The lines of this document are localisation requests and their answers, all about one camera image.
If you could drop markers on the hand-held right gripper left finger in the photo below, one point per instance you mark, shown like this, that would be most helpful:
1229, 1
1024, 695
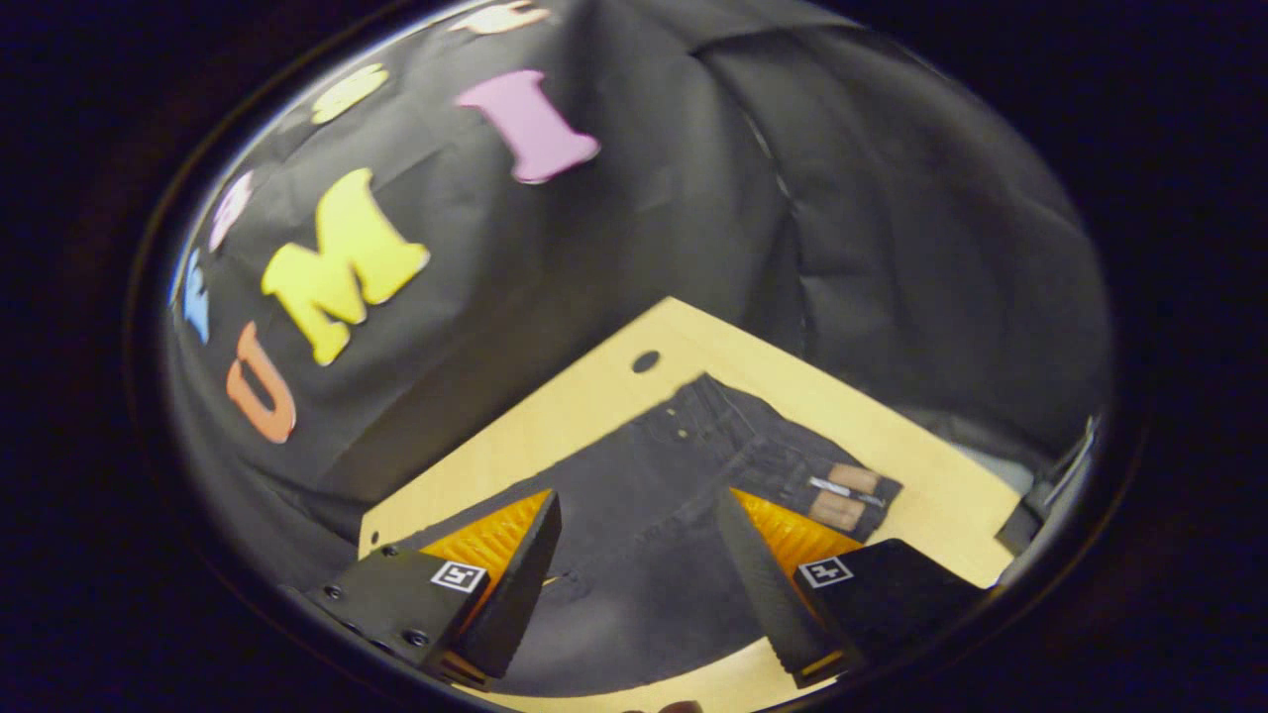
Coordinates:
515, 594

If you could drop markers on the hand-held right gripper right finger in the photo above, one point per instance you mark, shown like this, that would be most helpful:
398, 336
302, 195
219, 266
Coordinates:
768, 594

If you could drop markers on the black jeans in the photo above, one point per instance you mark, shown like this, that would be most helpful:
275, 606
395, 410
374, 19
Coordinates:
634, 555

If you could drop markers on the black backdrop cloth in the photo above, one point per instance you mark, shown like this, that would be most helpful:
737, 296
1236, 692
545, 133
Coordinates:
693, 198

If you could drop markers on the dark metal frame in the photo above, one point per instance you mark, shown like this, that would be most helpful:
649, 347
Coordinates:
1050, 495

